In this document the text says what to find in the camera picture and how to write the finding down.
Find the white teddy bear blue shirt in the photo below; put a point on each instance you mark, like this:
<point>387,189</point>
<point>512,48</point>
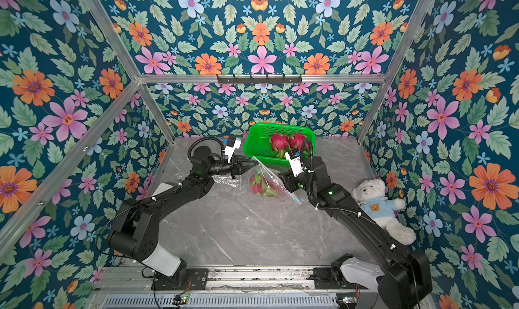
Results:
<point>370,195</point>

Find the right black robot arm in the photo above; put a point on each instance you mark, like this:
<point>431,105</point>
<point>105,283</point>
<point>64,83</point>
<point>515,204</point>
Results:
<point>401,277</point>

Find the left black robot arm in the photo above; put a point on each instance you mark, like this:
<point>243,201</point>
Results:
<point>139,230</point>

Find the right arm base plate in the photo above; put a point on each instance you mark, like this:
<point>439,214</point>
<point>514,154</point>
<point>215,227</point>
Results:
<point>324,279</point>

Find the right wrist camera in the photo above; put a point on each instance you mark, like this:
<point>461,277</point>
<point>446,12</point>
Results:
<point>294,158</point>

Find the clear zip-top bag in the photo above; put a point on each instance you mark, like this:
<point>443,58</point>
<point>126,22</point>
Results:
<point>287,196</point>
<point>229,180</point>

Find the black hook rail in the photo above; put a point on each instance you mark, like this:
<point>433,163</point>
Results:
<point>259,79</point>

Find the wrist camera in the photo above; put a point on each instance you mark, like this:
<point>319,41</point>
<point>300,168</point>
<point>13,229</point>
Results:
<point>294,158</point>
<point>231,144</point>

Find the green plastic basket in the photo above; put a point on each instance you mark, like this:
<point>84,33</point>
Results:
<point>269,142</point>

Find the aluminium front rail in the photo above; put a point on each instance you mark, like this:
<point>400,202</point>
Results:
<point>227,287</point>

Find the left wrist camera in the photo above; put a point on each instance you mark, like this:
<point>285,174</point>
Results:
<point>231,144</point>

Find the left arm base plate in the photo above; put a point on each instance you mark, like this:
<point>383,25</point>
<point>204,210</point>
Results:
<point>194,279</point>

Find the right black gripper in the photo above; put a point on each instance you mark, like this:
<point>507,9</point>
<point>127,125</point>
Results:
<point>292,180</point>

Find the pink dragon fruit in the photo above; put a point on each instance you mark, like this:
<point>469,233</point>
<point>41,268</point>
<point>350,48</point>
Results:
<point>266,186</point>
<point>301,143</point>
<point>279,143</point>

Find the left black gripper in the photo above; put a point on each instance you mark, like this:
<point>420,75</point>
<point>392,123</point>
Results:
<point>235,168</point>

